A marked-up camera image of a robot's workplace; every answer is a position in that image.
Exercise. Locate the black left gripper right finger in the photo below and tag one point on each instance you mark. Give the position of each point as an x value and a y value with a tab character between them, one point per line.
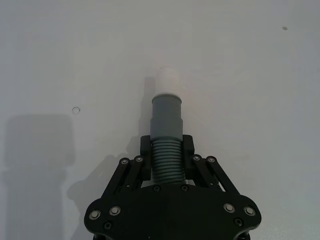
188	146

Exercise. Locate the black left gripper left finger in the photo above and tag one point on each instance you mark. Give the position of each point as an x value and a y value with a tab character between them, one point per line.
146	160

